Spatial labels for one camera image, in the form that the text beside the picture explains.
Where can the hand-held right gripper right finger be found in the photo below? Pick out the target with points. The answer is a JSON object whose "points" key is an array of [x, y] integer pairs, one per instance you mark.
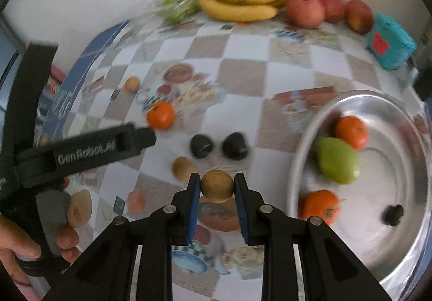
{"points": [[241, 210]]}

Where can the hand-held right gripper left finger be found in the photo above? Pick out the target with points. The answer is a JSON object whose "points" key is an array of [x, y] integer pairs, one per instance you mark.
{"points": [[193, 206]]}

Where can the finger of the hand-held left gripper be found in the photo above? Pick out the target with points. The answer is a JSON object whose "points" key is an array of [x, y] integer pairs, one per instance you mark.
{"points": [[138, 140]]}

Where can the brown longan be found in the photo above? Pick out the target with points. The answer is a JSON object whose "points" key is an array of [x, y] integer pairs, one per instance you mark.
{"points": [[217, 185], [184, 168], [131, 84]]}

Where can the orange tangerine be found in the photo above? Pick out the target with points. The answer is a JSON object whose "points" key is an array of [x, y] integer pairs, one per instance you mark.
{"points": [[351, 131], [161, 114], [319, 207]]}

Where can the dark purple round fruit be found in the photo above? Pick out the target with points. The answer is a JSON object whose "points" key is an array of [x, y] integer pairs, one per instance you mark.
{"points": [[236, 145], [393, 214], [201, 146]]}

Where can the green mango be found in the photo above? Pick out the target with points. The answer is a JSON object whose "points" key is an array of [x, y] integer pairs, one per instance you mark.
{"points": [[337, 161]]}

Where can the round metal plate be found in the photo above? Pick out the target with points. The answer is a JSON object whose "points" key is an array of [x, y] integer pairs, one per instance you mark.
{"points": [[388, 169]]}

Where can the person's left hand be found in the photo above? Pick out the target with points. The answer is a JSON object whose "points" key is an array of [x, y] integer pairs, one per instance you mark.
{"points": [[17, 243]]}

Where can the clear glass mug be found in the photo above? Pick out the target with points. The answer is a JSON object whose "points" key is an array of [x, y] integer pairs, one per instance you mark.
{"points": [[60, 102]]}

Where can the printed checkered tablecloth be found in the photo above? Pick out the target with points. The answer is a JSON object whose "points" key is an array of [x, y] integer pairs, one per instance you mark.
{"points": [[236, 78]]}

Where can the green round fruit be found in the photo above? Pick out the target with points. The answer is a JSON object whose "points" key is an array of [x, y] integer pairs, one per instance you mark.
{"points": [[170, 0], [175, 17], [190, 9]]}

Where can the clear bag of green fruit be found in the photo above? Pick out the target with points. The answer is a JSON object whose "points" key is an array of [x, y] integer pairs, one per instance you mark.
{"points": [[158, 9]]}

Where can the red apple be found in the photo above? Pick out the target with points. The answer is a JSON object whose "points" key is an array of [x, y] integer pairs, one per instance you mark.
{"points": [[334, 4], [305, 10], [359, 16]]}

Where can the teal box with red label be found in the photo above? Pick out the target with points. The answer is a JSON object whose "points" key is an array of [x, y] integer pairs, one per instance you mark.
{"points": [[391, 41]]}

